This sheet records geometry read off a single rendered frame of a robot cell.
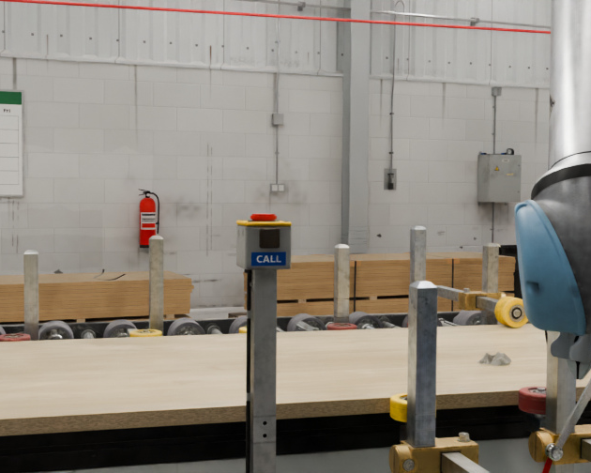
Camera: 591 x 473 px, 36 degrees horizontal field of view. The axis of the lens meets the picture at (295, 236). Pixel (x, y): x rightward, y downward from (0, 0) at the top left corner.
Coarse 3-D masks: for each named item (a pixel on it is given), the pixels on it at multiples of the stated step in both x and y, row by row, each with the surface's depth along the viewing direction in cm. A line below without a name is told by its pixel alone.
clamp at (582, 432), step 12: (540, 432) 149; (552, 432) 149; (576, 432) 149; (588, 432) 150; (528, 444) 152; (540, 444) 148; (564, 444) 148; (576, 444) 149; (540, 456) 148; (564, 456) 148; (576, 456) 149
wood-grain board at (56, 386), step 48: (192, 336) 225; (240, 336) 225; (288, 336) 226; (336, 336) 226; (384, 336) 227; (480, 336) 228; (528, 336) 229; (0, 384) 168; (48, 384) 169; (96, 384) 169; (144, 384) 169; (192, 384) 170; (240, 384) 170; (288, 384) 170; (336, 384) 171; (384, 384) 171; (480, 384) 172; (528, 384) 172; (576, 384) 172; (0, 432) 143; (48, 432) 145
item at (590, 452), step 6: (528, 414) 165; (528, 420) 165; (534, 420) 163; (540, 420) 161; (528, 426) 165; (534, 426) 163; (540, 426) 161; (582, 444) 149; (588, 444) 147; (582, 450) 149; (588, 450) 147; (582, 456) 149; (588, 456) 147
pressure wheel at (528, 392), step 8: (520, 392) 163; (528, 392) 162; (536, 392) 164; (544, 392) 163; (520, 400) 163; (528, 400) 161; (536, 400) 160; (544, 400) 160; (520, 408) 163; (528, 408) 161; (536, 408) 160; (544, 408) 160; (536, 416) 163
